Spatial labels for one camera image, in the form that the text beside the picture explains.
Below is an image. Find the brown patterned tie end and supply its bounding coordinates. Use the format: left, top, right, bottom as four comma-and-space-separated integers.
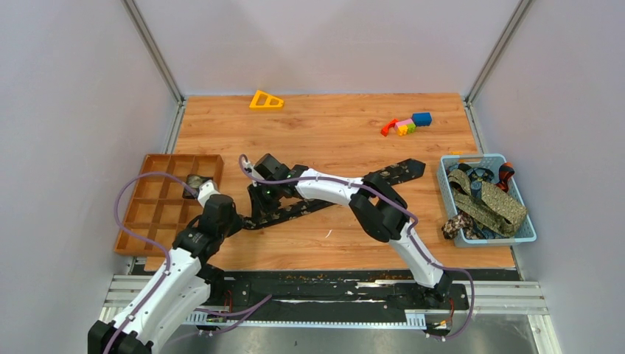
441, 212, 474, 240

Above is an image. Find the black tie with gold pattern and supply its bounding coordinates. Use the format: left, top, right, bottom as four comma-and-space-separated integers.
241, 157, 427, 231

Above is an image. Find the colourful toy block assembly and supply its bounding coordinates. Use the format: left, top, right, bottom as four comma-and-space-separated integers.
380, 112, 433, 136

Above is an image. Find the aluminium frame rail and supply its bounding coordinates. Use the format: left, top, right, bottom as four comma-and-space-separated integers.
99, 274, 551, 330

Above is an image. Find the yellow triangular plastic piece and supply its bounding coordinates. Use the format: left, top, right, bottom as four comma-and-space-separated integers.
248, 90, 284, 111

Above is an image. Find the orange wooden compartment tray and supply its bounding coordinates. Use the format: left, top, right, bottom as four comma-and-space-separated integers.
123, 154, 224, 249

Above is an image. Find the blue and red tie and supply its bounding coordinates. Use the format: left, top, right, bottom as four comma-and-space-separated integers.
458, 162, 515, 195

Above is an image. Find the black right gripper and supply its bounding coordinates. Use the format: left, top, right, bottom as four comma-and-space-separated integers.
248, 180, 283, 223

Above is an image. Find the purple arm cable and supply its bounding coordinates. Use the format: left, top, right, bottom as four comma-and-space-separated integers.
238, 154, 477, 342
102, 172, 273, 354

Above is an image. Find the olive green patterned tie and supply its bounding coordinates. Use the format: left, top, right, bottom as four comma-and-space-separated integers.
447, 164, 528, 240

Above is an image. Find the rolled dark patterned tie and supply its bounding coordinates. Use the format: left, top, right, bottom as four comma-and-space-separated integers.
182, 174, 213, 199

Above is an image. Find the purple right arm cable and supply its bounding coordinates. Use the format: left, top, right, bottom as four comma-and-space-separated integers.
238, 154, 477, 342

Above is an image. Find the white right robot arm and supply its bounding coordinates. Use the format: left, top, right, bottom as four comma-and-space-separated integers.
238, 154, 452, 308

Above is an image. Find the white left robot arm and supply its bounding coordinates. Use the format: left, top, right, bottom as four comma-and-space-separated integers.
87, 194, 243, 353

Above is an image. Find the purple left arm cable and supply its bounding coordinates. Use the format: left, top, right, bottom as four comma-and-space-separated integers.
102, 172, 273, 354

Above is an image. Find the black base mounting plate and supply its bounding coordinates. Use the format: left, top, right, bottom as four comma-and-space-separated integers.
203, 270, 470, 323

